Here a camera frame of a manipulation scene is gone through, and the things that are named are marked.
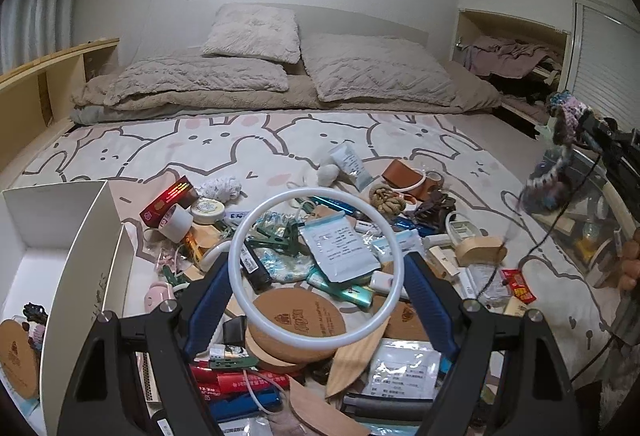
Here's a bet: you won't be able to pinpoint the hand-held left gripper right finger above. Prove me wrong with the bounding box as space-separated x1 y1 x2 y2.
402 252 576 436

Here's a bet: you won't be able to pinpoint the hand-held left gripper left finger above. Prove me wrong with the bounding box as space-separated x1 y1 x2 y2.
57 256 236 436

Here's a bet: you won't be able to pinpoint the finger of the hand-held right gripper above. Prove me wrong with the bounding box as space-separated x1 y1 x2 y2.
592 133 632 167
580 115 618 139

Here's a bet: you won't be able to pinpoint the purple crochet piece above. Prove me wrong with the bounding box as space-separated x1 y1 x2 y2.
522 88 593 211

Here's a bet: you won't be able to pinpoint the clear plastic bin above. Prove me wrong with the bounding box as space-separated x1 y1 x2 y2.
530 126 640 289

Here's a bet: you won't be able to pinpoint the rounded wooden block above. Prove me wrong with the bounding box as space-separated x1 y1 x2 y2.
457 236 508 267

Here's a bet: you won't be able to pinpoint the large white ring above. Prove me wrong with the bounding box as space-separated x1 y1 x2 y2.
227 187 405 351

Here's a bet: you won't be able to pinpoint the white cardboard box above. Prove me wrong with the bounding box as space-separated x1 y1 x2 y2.
0 180 136 436

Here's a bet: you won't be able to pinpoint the person's right hand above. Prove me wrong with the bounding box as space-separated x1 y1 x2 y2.
619 228 640 291

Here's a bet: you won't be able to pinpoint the wooden stick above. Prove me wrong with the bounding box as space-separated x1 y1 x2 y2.
602 181 631 241

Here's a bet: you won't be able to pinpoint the beige rectangular stick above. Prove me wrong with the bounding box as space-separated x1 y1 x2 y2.
425 246 461 281

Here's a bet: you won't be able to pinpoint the pink small gadget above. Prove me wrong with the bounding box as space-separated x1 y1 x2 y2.
144 280 178 314

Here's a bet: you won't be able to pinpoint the clear plastic packet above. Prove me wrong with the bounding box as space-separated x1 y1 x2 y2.
465 263 506 301

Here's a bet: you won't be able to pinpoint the white plastic gadget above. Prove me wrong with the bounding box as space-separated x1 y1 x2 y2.
192 236 236 271

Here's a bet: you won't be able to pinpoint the light blue mask packet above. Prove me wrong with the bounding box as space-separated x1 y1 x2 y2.
365 231 426 257

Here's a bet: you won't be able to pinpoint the black lighter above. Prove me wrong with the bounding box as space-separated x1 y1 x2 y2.
241 243 273 293

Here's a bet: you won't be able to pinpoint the white label packet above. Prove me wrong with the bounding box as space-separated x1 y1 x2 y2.
367 341 443 402

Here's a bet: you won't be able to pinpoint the red flat box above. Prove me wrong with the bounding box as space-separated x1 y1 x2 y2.
192 366 291 397

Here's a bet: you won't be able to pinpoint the white louvered door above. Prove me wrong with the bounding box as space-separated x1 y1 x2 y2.
560 0 640 131

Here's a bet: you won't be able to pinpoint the blue metallic bar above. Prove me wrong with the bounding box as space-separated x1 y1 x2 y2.
310 196 373 217
395 215 436 237

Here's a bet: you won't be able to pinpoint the white round holder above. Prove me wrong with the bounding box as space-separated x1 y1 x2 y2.
445 211 483 244

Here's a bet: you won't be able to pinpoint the blue floral pouch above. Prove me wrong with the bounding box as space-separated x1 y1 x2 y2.
255 211 311 281

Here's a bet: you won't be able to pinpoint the red snack packet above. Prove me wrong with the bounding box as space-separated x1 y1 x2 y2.
500 268 537 304

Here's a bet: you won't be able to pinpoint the teal tube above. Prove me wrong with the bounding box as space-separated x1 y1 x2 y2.
306 266 375 307

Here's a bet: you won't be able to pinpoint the green plastic clips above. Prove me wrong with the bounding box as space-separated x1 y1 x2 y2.
244 221 307 259

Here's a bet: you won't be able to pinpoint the dark hair claw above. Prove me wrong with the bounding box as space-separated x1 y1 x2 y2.
415 193 458 221

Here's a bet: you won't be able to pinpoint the white tape roll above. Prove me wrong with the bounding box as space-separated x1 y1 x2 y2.
157 203 193 241

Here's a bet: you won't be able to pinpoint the white round tin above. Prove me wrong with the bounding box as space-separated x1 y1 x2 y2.
191 198 226 224

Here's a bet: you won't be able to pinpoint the blue foil box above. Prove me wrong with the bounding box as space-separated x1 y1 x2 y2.
210 391 281 422

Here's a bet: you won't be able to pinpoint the wooden wedge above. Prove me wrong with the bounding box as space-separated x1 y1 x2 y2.
327 325 390 399

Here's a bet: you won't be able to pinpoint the white mask packet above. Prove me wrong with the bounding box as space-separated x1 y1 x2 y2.
300 215 376 284

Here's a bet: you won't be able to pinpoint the pile of clothes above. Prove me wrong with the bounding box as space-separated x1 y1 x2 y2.
462 36 563 117

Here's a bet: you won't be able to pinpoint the thin white bangle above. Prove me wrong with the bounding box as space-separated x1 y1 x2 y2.
392 170 430 193

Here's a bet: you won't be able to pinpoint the white knit scrunchie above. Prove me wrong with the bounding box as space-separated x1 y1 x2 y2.
197 175 243 204

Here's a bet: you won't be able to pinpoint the beige folded blanket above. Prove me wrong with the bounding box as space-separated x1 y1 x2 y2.
70 56 502 127

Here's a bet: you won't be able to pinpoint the brown leather pouch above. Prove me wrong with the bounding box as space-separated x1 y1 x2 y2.
381 159 436 199

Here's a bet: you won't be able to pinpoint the brown flat board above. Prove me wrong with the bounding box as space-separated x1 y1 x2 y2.
290 386 371 436

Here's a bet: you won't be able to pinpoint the blue-label white sachet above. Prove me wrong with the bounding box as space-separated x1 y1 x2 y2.
327 141 373 191

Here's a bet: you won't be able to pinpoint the white plush bone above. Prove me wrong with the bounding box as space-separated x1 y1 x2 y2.
317 163 341 187

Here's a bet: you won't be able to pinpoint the bunny-print blanket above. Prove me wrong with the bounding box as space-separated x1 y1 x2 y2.
0 111 616 436

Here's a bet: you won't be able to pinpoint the small black white toy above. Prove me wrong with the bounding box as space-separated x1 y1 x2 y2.
22 301 48 347

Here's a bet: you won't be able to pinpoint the beige quilted pillow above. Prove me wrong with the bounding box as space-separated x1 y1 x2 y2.
300 33 458 109
102 56 291 109

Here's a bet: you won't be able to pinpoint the grey headboard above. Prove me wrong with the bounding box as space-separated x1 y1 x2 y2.
240 3 431 51

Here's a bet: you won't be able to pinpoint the fluffy beige pillow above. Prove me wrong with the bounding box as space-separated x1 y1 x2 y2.
201 3 301 65

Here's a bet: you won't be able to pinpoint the wooden bedside shelf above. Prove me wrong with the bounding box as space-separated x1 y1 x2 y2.
0 38 121 177

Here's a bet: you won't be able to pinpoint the grey curtain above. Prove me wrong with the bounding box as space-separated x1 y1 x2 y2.
0 0 81 76

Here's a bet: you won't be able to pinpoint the rope knot ball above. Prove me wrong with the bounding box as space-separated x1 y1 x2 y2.
369 183 407 217

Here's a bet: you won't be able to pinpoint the thin black cable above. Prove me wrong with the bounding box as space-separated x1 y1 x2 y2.
477 151 606 301

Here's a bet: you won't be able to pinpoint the wooden wall alcove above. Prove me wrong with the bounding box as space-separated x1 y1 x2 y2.
452 8 571 137

